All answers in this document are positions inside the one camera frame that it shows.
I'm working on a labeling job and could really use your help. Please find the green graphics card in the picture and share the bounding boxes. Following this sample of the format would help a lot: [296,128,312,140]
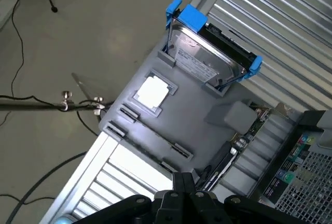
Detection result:
[196,101,272,193]

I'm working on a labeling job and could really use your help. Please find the silver CPU chip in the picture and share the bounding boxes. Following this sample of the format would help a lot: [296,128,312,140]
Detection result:
[137,76,171,104]

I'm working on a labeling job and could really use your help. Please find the black stand pole, silver knobs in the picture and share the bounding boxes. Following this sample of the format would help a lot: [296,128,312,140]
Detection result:
[0,91,115,117]

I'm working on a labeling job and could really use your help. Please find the hard disk with blue bracket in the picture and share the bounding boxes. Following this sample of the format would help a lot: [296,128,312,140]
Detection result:
[164,0,264,92]

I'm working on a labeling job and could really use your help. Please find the thick black floor cable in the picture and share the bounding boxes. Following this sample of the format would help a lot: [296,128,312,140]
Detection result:
[5,151,88,224]

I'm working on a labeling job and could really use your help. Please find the thin black floor cable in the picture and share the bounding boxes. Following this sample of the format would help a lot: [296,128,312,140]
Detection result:
[0,0,26,128]

